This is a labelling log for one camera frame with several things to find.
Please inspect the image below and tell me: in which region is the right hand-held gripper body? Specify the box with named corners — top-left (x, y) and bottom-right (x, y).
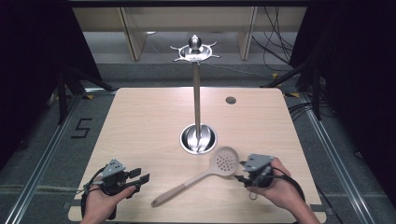
top-left (243, 153), bottom-right (276, 189)

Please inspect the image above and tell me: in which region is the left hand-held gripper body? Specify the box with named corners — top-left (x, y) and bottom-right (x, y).
top-left (100, 158), bottom-right (138, 199)

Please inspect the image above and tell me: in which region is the beige slotted spoon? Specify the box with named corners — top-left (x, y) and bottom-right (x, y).
top-left (150, 146), bottom-right (241, 208)

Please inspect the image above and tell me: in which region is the person's right hand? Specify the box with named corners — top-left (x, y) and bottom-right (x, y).
top-left (247, 157), bottom-right (305, 213)

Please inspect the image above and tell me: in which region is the person's left hand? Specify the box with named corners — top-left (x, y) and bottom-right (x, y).
top-left (80, 175), bottom-right (137, 224)

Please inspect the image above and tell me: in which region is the steel utensil stand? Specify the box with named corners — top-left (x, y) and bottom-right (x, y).
top-left (170, 34), bottom-right (221, 156)

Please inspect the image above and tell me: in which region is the black metal stand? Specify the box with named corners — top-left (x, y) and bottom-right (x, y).
top-left (261, 54), bottom-right (324, 121)
top-left (56, 65), bottom-right (117, 126)

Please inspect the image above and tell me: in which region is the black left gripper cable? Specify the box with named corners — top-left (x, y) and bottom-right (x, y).
top-left (79, 166), bottom-right (107, 218)

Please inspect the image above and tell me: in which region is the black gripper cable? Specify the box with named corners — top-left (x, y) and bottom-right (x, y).
top-left (270, 175), bottom-right (306, 203)
top-left (79, 166), bottom-right (107, 218)

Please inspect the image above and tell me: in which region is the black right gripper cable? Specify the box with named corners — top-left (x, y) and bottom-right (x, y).
top-left (270, 175), bottom-right (306, 203)

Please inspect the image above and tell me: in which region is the black floor cables bundle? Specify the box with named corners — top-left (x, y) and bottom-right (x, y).
top-left (251, 6), bottom-right (296, 73)
top-left (287, 102), bottom-right (315, 121)

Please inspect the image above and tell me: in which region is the aluminium floor rail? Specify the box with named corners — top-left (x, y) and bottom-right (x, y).
top-left (2, 92), bottom-right (82, 224)
top-left (299, 92), bottom-right (376, 224)

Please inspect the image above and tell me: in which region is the thin white floor cable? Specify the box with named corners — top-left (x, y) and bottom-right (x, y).
top-left (199, 62), bottom-right (273, 80)

